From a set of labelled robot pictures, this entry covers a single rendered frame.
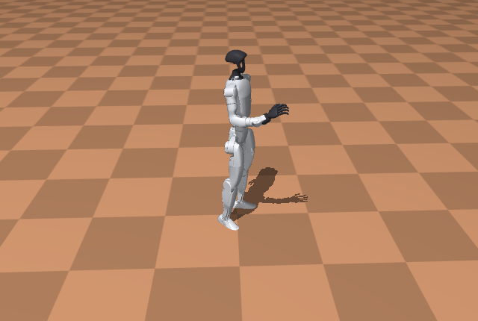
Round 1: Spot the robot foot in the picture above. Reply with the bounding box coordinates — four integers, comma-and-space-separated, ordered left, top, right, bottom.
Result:
217, 214, 239, 230
233, 200, 256, 209

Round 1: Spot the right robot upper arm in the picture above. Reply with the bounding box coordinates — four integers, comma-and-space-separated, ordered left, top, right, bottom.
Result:
224, 84, 241, 126

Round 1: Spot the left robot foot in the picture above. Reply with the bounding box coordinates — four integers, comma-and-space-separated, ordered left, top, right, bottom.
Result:
233, 200, 256, 209

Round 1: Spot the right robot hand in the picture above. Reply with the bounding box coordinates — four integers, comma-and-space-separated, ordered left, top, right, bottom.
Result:
262, 104, 289, 125

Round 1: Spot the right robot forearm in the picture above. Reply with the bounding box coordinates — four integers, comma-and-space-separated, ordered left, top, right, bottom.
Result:
231, 115, 266, 128

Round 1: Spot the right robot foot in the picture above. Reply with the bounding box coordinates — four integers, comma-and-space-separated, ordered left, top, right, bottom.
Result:
217, 214, 239, 230

